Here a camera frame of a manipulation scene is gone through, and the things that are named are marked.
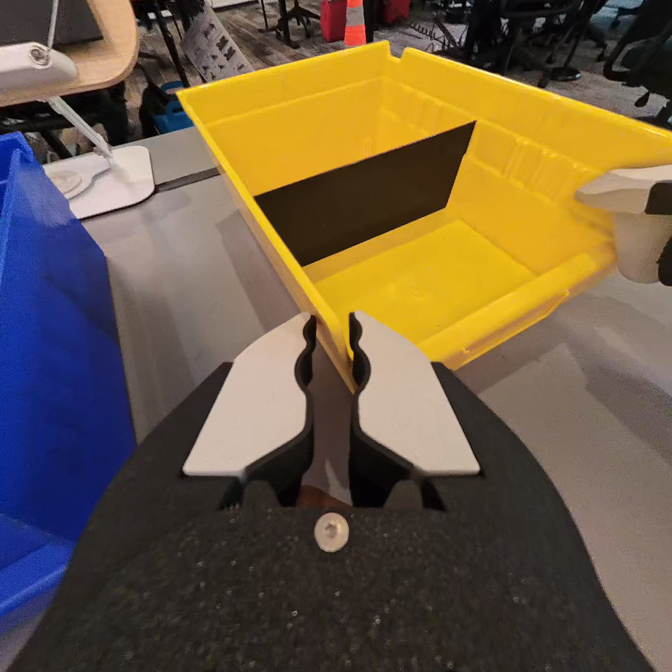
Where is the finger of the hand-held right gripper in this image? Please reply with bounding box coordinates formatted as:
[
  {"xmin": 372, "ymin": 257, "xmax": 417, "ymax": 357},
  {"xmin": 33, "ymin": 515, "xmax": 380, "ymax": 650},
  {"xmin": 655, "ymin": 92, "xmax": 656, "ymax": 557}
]
[
  {"xmin": 614, "ymin": 212, "xmax": 672, "ymax": 286},
  {"xmin": 575, "ymin": 164, "xmax": 672, "ymax": 217}
]

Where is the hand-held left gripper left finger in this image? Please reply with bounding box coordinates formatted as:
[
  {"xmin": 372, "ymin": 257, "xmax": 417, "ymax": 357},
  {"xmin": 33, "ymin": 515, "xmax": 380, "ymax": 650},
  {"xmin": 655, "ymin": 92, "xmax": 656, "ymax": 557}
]
[{"xmin": 183, "ymin": 313, "xmax": 318, "ymax": 507}]

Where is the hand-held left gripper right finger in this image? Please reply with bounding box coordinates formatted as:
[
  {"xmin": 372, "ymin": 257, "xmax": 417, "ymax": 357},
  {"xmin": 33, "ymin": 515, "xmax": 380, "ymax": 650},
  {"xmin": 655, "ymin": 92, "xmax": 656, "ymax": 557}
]
[{"xmin": 347, "ymin": 311, "xmax": 482, "ymax": 507}]

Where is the blue plastic bin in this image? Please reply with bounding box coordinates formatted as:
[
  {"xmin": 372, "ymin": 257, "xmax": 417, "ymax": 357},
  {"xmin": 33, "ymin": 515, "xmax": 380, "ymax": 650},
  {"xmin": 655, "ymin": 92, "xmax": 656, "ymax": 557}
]
[{"xmin": 0, "ymin": 131, "xmax": 140, "ymax": 633}]

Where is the yellow plastic bin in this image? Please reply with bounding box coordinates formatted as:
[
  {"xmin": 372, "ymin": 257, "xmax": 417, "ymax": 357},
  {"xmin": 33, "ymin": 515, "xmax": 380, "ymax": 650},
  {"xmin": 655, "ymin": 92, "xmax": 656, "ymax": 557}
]
[{"xmin": 176, "ymin": 39, "xmax": 672, "ymax": 392}]

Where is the black office chair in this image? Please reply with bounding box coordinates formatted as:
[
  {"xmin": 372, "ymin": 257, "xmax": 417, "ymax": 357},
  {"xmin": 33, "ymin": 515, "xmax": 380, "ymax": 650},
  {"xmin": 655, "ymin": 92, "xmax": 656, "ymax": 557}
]
[
  {"xmin": 603, "ymin": 0, "xmax": 672, "ymax": 127},
  {"xmin": 460, "ymin": 0, "xmax": 591, "ymax": 89}
]

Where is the orange traffic cone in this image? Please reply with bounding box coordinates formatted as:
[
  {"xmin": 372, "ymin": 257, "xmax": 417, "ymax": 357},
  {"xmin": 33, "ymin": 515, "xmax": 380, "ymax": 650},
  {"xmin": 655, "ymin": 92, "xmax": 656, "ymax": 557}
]
[{"xmin": 342, "ymin": 0, "xmax": 369, "ymax": 49}]

